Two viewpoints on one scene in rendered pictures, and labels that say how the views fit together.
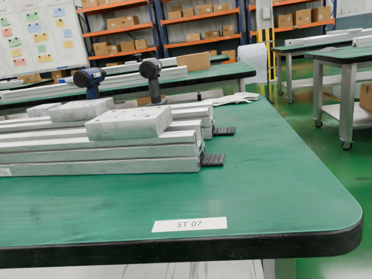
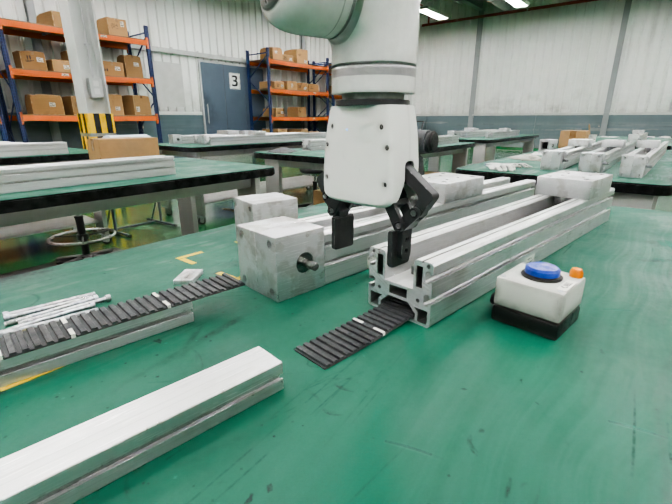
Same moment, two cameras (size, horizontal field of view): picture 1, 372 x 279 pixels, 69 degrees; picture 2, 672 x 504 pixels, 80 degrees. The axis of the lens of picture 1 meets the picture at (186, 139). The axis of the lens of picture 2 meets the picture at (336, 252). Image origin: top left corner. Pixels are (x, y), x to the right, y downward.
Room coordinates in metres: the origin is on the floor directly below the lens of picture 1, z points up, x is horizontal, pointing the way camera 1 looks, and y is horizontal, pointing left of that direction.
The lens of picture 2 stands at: (0.59, 1.20, 1.03)
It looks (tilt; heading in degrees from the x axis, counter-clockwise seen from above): 18 degrees down; 300
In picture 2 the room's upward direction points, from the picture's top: straight up
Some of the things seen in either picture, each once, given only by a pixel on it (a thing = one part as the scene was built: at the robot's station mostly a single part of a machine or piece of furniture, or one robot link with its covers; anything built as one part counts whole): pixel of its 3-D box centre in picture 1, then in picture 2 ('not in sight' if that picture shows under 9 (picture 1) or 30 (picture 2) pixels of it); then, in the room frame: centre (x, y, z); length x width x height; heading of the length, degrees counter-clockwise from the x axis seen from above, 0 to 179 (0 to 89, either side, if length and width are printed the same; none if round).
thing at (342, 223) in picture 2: not in sight; (336, 218); (0.83, 0.78, 0.91); 0.03 x 0.03 x 0.07; 74
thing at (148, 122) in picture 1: (132, 128); (573, 189); (0.59, 0.12, 0.87); 0.16 x 0.11 x 0.07; 74
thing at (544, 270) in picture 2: not in sight; (541, 273); (0.61, 0.66, 0.84); 0.04 x 0.04 x 0.02
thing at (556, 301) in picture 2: not in sight; (531, 295); (0.62, 0.66, 0.81); 0.10 x 0.08 x 0.06; 164
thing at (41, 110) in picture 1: (45, 117); (269, 221); (1.12, 0.57, 0.83); 0.11 x 0.10 x 0.10; 157
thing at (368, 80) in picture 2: not in sight; (371, 85); (0.78, 0.80, 1.06); 0.09 x 0.08 x 0.03; 164
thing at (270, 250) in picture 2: not in sight; (285, 257); (0.95, 0.74, 0.83); 0.12 x 0.09 x 0.10; 164
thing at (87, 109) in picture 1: (84, 114); (442, 192); (0.84, 0.30, 0.87); 0.16 x 0.11 x 0.07; 74
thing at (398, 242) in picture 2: not in sight; (408, 236); (0.73, 0.81, 0.91); 0.03 x 0.03 x 0.07; 74
